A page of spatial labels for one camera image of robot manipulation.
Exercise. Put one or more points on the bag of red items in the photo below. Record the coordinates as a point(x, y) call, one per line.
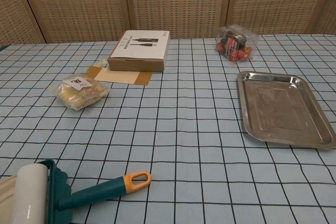
point(233, 45)

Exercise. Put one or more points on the cream lint roller cover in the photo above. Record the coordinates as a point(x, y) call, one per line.
point(5, 190)

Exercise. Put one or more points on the white and brown cardboard box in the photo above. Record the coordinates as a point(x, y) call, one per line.
point(139, 45)

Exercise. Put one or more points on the blue checked tablecloth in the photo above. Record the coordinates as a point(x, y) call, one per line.
point(183, 129)

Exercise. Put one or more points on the flat brown cardboard piece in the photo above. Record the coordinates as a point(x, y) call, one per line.
point(115, 77)

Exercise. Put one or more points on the stainless steel tray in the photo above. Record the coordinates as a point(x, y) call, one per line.
point(278, 108)

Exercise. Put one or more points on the woven bamboo folding screen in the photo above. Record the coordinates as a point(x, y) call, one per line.
point(170, 3)

